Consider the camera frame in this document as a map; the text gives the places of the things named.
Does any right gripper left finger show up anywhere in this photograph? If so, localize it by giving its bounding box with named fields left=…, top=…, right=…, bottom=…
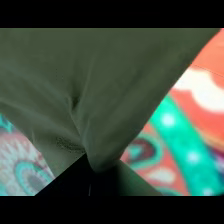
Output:
left=34, top=153, right=91, bottom=197

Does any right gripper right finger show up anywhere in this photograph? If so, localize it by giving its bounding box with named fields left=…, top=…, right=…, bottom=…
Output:
left=89, top=161, right=162, bottom=197

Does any grey-green shirt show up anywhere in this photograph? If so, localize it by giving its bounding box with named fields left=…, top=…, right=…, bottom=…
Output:
left=0, top=27, right=222, bottom=178

